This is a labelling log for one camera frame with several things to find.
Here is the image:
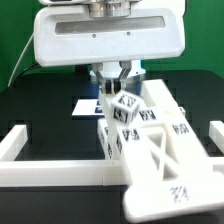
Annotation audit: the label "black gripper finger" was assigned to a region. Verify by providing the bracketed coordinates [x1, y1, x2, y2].
[113, 61, 132, 93]
[92, 63, 112, 94]

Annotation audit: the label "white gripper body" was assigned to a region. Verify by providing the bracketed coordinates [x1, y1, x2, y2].
[34, 4, 185, 67]

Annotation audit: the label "white chair backrest frame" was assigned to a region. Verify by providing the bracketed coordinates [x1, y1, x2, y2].
[98, 79, 224, 224]

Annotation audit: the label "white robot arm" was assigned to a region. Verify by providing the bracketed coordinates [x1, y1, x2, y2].
[34, 0, 186, 93]

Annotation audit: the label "white U-shaped obstacle fence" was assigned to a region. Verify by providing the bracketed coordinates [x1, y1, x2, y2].
[0, 125, 224, 188]

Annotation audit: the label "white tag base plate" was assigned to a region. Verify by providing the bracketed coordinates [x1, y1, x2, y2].
[72, 99, 103, 116]

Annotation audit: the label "white cable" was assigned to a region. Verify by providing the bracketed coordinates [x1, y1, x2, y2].
[6, 33, 36, 88]

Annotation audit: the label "black cables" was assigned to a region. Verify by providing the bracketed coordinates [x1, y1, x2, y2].
[19, 63, 43, 78]

